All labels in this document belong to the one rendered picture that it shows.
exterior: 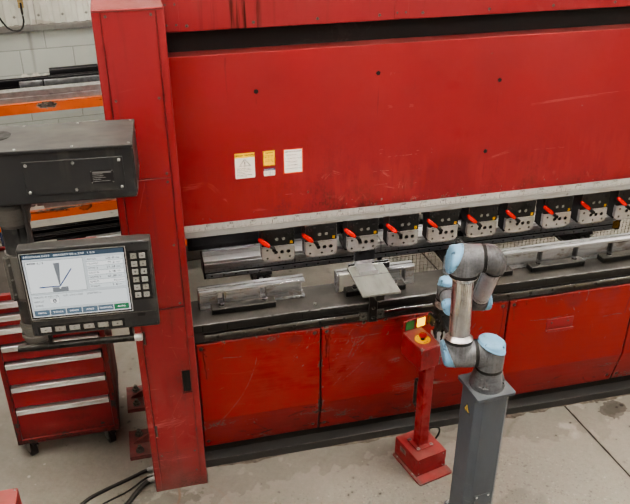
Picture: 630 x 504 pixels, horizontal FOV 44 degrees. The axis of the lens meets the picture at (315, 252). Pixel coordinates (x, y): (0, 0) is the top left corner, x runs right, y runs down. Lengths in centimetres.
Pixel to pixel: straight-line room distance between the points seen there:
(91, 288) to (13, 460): 172
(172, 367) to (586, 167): 217
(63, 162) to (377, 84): 138
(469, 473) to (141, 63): 221
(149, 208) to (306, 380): 125
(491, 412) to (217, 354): 126
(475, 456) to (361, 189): 128
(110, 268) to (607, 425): 288
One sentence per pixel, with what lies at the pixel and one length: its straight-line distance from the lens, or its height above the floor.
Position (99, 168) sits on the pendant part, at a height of 187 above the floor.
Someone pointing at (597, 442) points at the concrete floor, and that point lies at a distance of 448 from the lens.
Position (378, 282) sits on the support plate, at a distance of 361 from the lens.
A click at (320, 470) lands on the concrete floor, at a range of 408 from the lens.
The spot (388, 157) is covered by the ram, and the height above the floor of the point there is 156.
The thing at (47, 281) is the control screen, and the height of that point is 147.
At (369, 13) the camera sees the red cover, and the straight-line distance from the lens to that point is 326.
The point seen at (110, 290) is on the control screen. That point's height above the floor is 141.
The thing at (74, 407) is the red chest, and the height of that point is 30.
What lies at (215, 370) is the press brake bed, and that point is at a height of 61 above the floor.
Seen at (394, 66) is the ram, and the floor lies 197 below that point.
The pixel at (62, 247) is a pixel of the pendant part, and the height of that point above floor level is 160.
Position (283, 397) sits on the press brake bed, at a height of 38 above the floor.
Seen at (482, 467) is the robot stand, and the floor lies 37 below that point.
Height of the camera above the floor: 288
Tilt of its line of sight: 29 degrees down
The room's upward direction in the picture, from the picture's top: straight up
